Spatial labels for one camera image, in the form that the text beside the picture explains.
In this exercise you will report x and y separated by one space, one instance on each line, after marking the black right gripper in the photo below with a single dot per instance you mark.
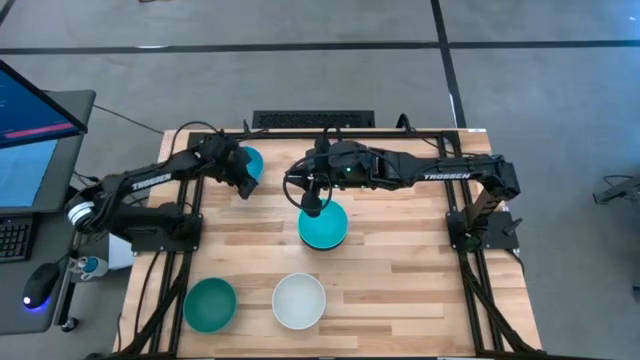
360 170

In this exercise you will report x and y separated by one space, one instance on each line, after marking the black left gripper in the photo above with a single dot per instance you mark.
225 157

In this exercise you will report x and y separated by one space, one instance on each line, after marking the light teal bowl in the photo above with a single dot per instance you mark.
327 227

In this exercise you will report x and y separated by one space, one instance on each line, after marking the blue bowl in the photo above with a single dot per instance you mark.
257 162

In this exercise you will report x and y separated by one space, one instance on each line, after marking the white ceramic bowl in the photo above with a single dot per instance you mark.
298 301

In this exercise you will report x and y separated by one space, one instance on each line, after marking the green bowl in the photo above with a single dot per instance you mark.
210 305

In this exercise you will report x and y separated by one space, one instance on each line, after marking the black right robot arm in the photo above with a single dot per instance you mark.
450 175

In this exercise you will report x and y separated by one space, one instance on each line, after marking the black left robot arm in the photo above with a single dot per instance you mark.
150 180

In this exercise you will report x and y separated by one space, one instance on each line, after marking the white box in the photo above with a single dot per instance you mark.
120 252

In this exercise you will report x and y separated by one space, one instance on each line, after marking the white blue bottle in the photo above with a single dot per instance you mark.
92 266

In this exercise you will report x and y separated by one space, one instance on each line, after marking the black clamp lever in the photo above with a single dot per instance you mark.
512 226

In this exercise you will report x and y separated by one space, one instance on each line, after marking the grey framed monitor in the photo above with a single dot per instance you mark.
25 175

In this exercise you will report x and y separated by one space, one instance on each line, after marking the black caster wheel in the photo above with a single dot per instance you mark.
69 324

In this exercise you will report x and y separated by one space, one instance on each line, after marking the black tilted monitor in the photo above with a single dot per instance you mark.
30 115

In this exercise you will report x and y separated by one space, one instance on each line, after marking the black computer mouse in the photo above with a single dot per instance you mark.
40 285

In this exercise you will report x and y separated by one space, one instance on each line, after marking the black keyboard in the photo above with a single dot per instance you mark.
12 240

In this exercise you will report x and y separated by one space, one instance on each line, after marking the grey desk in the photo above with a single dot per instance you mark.
15 300

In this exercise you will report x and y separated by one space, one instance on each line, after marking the black floor stand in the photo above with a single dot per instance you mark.
620 192

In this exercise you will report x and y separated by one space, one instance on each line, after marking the black aluminium table frame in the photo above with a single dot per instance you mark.
280 135

